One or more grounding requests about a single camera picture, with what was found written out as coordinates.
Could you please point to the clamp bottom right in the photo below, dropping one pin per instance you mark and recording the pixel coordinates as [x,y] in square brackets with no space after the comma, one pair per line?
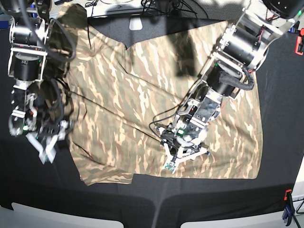
[289,208]

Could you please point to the black table cloth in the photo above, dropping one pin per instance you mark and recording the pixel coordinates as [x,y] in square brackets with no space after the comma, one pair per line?
[165,202]

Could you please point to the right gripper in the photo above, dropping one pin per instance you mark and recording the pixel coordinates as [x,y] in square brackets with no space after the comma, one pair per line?
[46,132]

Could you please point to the camouflage t-shirt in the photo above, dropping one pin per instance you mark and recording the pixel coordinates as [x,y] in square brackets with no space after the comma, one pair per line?
[117,91]

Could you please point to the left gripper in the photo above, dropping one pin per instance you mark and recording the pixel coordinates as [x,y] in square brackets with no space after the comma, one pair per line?
[186,143]

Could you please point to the white tag on cloth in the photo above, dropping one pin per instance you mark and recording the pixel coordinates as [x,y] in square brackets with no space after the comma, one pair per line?
[135,24]

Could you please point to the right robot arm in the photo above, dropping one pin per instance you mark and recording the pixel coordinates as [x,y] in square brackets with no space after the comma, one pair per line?
[40,54]

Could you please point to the red clamp top right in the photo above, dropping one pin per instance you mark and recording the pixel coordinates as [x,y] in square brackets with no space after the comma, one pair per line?
[299,47]

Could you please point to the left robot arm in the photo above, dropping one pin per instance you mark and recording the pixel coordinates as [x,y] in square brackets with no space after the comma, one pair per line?
[242,49]

